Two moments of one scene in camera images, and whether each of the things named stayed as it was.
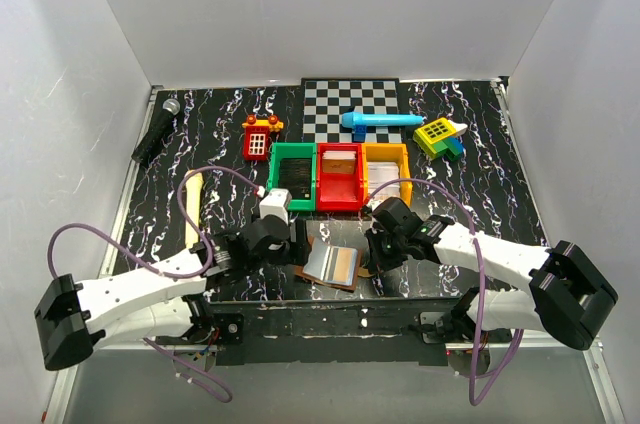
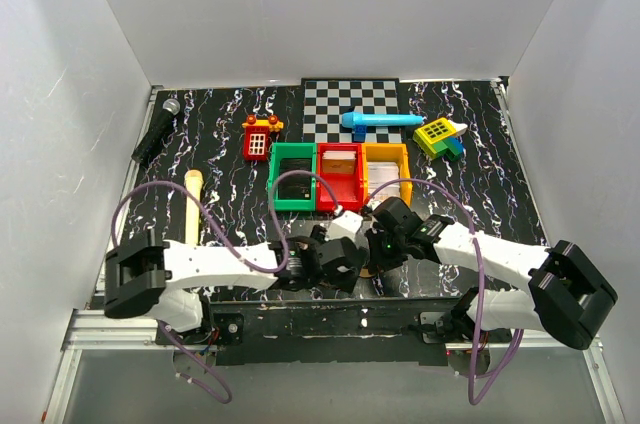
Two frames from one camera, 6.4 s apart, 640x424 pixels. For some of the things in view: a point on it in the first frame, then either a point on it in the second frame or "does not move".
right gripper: (379, 263) does not move
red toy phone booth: (256, 136) does not move
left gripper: (295, 252) to (318, 235)
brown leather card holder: (334, 265) does not move
